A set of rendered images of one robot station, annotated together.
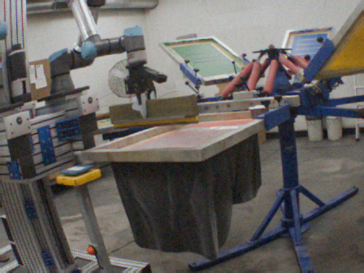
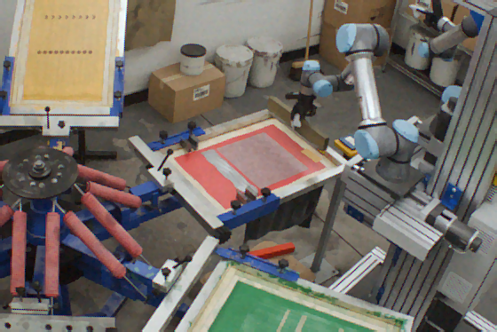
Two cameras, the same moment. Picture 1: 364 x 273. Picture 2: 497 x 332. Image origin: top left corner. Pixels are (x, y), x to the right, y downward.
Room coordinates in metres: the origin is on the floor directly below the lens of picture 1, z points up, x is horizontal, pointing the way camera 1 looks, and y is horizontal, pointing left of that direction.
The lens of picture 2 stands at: (4.02, 0.28, 2.73)
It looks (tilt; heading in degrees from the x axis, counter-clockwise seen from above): 37 degrees down; 189
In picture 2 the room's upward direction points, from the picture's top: 9 degrees clockwise
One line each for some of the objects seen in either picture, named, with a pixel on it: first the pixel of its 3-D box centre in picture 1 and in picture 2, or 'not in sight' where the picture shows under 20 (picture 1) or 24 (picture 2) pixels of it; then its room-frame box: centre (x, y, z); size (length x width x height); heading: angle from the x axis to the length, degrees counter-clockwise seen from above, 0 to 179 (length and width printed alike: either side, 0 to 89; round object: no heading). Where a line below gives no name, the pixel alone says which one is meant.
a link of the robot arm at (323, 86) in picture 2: (119, 45); (323, 84); (1.56, 0.19, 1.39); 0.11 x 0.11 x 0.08; 35
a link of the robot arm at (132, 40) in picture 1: (133, 39); (310, 74); (1.49, 0.12, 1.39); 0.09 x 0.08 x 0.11; 35
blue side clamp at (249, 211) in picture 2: not in sight; (248, 211); (2.03, 0.02, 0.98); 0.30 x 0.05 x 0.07; 142
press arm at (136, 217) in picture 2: not in sight; (173, 203); (2.02, -0.32, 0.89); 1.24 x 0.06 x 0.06; 142
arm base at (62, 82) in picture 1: (61, 83); (395, 162); (1.89, 0.56, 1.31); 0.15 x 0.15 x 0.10
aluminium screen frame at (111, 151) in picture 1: (194, 132); (252, 160); (1.67, -0.05, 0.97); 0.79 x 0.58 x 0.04; 142
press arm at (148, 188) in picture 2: not in sight; (149, 191); (2.12, -0.40, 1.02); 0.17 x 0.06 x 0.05; 142
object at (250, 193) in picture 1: (238, 189); not in sight; (1.50, -0.18, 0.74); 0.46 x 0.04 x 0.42; 142
